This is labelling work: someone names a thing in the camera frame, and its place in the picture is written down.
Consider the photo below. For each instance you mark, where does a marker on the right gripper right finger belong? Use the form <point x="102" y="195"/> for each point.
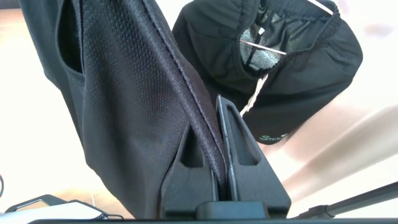
<point x="258" y="183"/>

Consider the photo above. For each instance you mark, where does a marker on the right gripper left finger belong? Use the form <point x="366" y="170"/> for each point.
<point x="186" y="186"/>

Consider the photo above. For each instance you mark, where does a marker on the black garment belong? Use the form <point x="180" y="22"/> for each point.
<point x="130" y="109"/>

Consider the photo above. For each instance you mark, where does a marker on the black shorts with white logo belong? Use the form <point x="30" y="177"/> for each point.
<point x="295" y="93"/>

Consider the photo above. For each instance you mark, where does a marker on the pink clothes hanger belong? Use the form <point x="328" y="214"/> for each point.
<point x="264" y="47"/>

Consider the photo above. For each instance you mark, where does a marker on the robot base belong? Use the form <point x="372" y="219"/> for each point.
<point x="53" y="210"/>

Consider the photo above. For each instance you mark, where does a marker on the black clothes rack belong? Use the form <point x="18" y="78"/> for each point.
<point x="357" y="200"/>

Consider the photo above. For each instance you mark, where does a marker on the beige curtain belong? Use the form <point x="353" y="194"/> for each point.
<point x="342" y="146"/>

